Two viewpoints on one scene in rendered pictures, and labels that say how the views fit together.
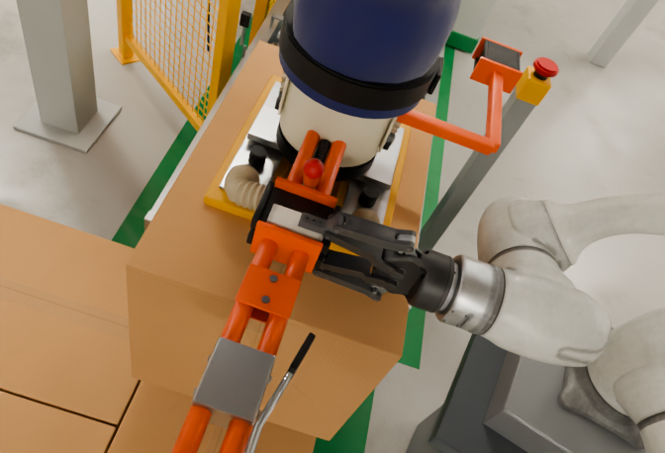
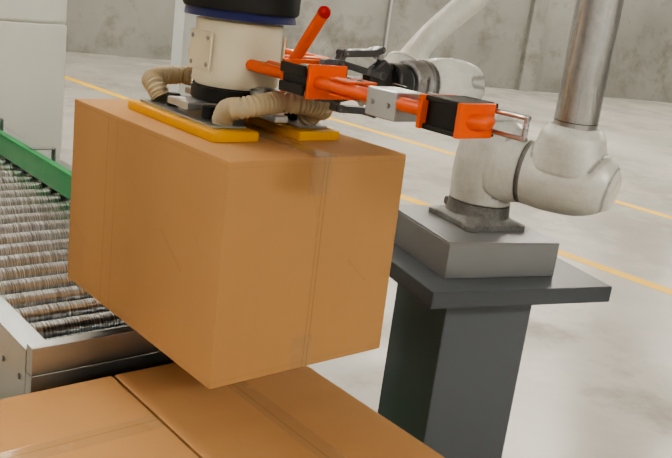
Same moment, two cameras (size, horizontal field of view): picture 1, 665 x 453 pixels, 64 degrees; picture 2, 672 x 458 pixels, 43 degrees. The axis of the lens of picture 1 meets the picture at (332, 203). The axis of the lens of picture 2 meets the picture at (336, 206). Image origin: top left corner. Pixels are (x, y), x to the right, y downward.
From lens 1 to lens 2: 125 cm
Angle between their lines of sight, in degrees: 46
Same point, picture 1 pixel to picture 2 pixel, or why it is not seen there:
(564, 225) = (410, 53)
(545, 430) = (479, 241)
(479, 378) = (413, 266)
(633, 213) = (434, 27)
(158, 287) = (252, 178)
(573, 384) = (463, 218)
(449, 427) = (433, 287)
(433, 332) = not seen: hidden behind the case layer
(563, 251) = not seen: hidden behind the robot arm
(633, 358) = (479, 156)
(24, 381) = not seen: outside the picture
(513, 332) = (450, 79)
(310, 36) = not seen: outside the picture
